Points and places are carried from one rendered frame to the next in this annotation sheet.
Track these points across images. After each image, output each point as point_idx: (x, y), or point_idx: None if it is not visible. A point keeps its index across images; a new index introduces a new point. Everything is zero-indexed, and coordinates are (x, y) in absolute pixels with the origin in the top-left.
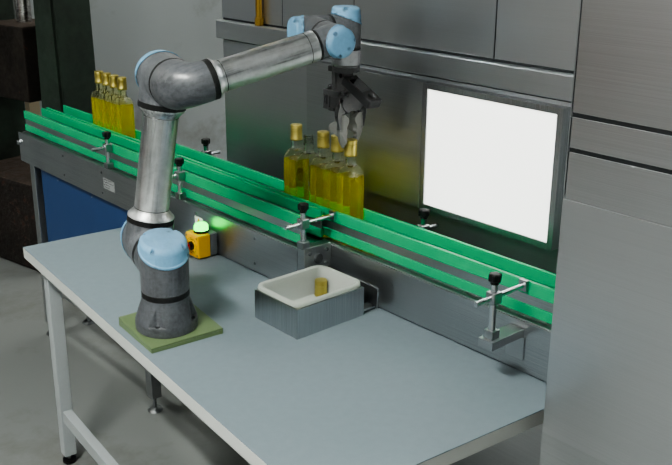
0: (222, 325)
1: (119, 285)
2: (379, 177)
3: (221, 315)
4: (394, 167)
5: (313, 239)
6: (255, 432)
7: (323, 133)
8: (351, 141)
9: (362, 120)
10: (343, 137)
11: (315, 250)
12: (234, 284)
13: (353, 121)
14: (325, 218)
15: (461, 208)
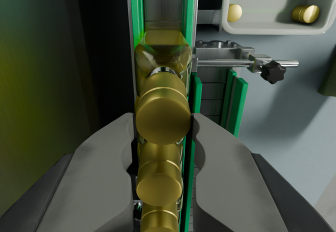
0: (335, 36)
1: (309, 159)
2: (60, 73)
3: (315, 56)
4: (23, 24)
5: (201, 75)
6: None
7: (172, 227)
8: (181, 101)
9: (63, 179)
10: (220, 126)
11: (224, 46)
12: (249, 106)
13: (132, 193)
14: (212, 59)
15: None
